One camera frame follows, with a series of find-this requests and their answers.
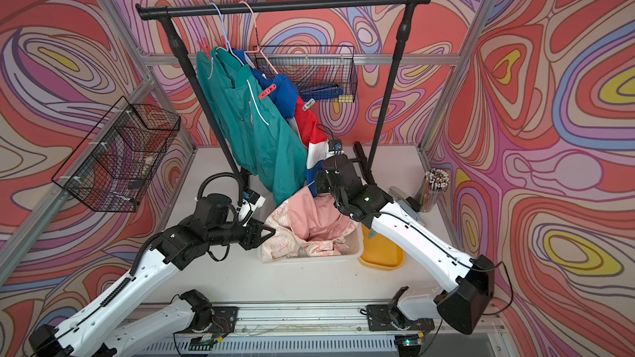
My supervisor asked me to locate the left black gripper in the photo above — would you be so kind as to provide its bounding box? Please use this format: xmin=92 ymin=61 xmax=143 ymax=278
xmin=206 ymin=214 xmax=278 ymax=251

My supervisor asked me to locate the pink printed jacket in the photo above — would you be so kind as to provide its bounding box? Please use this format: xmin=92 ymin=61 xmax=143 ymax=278
xmin=260 ymin=185 xmax=359 ymax=264

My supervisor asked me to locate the green jacket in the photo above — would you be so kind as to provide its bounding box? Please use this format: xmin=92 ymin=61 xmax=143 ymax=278
xmin=196 ymin=47 xmax=308 ymax=205

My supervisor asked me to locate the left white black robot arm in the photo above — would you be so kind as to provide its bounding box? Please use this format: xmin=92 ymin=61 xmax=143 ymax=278
xmin=28 ymin=172 xmax=275 ymax=356

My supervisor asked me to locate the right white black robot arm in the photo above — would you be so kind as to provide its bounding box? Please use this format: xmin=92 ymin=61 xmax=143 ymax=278
xmin=316 ymin=154 xmax=495 ymax=335

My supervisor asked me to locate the pink hanger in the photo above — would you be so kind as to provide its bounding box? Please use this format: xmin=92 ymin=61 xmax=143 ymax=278
xmin=239 ymin=0 xmax=279 ymax=75

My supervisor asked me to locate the grey stapler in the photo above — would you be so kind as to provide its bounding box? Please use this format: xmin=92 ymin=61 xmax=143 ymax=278
xmin=390 ymin=186 xmax=421 ymax=215

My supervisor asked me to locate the white perforated plastic basket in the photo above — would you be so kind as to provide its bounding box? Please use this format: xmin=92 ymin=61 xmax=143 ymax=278
xmin=256 ymin=192 xmax=365 ymax=264

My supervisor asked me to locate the white grey clothespin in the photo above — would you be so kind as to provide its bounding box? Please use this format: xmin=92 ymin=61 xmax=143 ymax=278
xmin=302 ymin=99 xmax=316 ymax=112

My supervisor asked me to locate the yellow plastic tray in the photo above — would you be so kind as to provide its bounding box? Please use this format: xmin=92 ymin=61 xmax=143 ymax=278
xmin=358 ymin=226 xmax=405 ymax=271

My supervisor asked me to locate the blue brush in basket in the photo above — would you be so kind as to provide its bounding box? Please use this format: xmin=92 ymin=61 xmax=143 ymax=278
xmin=300 ymin=84 xmax=343 ymax=102

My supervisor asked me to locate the cup of coloured pencils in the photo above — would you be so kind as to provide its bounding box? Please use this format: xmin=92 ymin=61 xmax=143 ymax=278
xmin=420 ymin=169 xmax=450 ymax=213

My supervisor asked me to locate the blue red white jacket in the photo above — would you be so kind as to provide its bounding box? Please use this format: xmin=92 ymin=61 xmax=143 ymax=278
xmin=251 ymin=69 xmax=328 ymax=198

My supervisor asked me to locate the black clothes rack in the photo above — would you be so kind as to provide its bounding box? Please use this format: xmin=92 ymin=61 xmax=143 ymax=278
xmin=135 ymin=0 xmax=432 ymax=184

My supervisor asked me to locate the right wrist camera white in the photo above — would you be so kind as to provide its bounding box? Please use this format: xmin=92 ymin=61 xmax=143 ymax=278
xmin=327 ymin=139 xmax=343 ymax=155

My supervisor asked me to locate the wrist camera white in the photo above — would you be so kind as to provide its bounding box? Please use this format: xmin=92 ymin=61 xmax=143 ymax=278
xmin=327 ymin=139 xmax=343 ymax=155
xmin=237 ymin=189 xmax=266 ymax=226

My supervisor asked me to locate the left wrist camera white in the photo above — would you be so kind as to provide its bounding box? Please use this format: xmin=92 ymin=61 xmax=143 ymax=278
xmin=237 ymin=189 xmax=266 ymax=226

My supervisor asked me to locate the black wire basket back wall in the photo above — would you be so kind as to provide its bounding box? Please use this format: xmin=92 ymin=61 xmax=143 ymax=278
xmin=251 ymin=43 xmax=358 ymax=103

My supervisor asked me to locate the black wire basket wall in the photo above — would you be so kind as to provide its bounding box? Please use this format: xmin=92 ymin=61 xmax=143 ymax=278
xmin=251 ymin=43 xmax=358 ymax=103
xmin=51 ymin=98 xmax=181 ymax=213

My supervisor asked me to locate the black wire basket left wall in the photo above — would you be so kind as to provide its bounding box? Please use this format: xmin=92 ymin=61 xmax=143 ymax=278
xmin=51 ymin=98 xmax=181 ymax=213

